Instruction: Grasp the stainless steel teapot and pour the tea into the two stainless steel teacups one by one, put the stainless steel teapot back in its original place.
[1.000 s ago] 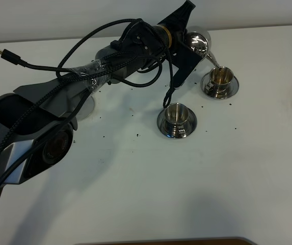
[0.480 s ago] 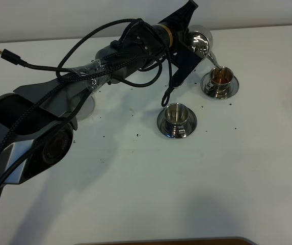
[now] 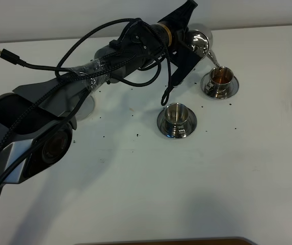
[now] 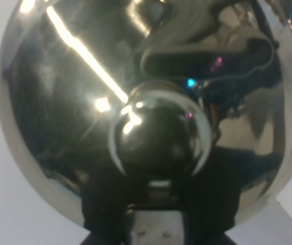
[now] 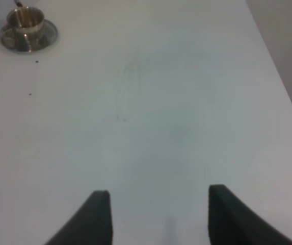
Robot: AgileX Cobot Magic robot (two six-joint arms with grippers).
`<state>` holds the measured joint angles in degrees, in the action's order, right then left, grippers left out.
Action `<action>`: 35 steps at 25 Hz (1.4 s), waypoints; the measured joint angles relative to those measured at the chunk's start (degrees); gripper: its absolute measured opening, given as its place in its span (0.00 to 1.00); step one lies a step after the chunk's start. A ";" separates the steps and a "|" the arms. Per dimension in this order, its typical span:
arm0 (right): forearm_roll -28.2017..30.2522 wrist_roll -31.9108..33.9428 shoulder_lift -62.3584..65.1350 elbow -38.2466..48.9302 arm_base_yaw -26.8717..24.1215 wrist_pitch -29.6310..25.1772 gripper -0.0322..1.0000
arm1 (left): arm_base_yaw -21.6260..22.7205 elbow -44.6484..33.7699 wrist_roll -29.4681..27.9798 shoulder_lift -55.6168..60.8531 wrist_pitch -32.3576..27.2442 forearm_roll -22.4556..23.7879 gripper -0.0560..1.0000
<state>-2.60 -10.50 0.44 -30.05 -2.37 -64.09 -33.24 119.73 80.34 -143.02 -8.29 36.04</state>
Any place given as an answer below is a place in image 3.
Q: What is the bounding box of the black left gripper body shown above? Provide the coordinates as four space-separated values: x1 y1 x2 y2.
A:
151 1 197 51

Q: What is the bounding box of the stainless steel teapot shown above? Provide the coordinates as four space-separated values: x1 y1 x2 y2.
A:
186 23 221 68

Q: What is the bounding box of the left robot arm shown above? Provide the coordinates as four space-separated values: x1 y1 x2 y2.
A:
0 1 197 195

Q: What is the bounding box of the far stainless steel teacup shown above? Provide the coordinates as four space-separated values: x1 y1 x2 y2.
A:
205 66 234 91

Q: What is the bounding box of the stainless steel teacup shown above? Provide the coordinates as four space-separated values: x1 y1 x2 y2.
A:
205 66 234 91
164 103 189 136

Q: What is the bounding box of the near stainless steel teacup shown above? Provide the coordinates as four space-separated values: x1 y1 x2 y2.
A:
164 103 189 136

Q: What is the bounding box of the teapot steel saucer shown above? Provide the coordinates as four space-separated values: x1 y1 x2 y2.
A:
75 95 95 121

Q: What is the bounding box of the far steel saucer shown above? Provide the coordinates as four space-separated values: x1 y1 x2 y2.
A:
200 72 239 100

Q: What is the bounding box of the near steel saucer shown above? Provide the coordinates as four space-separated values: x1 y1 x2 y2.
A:
157 107 197 139

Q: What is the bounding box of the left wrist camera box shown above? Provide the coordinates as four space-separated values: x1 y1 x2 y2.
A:
170 41 207 87

